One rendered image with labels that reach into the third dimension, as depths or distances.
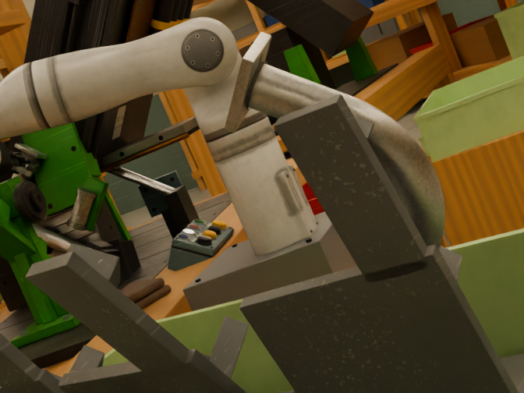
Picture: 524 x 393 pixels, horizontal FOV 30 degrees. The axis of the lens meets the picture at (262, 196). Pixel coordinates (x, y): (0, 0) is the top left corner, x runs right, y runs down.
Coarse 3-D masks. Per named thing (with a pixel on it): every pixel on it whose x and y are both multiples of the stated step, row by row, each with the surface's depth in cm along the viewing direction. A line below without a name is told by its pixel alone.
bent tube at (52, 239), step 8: (16, 144) 191; (24, 144) 194; (24, 152) 191; (32, 152) 190; (40, 152) 193; (32, 224) 192; (40, 232) 190; (48, 232) 190; (48, 240) 189; (56, 240) 189; (64, 240) 189; (72, 240) 189; (56, 248) 189; (64, 248) 188
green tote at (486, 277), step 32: (480, 256) 90; (512, 256) 89; (480, 288) 91; (512, 288) 90; (160, 320) 114; (192, 320) 111; (480, 320) 93; (512, 320) 91; (256, 352) 108; (512, 352) 92; (256, 384) 109; (288, 384) 107
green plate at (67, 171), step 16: (64, 128) 193; (32, 144) 195; (48, 144) 194; (64, 144) 193; (80, 144) 192; (48, 160) 194; (64, 160) 193; (80, 160) 192; (96, 160) 199; (48, 176) 194; (64, 176) 193; (80, 176) 191; (96, 176) 198; (48, 192) 194; (64, 192) 193; (48, 208) 194; (64, 208) 193
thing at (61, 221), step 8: (72, 208) 194; (48, 216) 195; (56, 216) 195; (64, 216) 195; (40, 224) 196; (48, 224) 196; (56, 224) 195; (64, 224) 195; (96, 224) 193; (64, 232) 194; (72, 232) 194; (80, 232) 194; (88, 232) 192; (96, 232) 193; (80, 240) 194; (88, 240) 193; (96, 240) 192; (56, 256) 195
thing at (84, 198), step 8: (80, 192) 187; (88, 192) 188; (80, 200) 187; (88, 200) 188; (80, 208) 187; (88, 208) 188; (72, 216) 188; (80, 216) 188; (72, 224) 188; (80, 224) 188
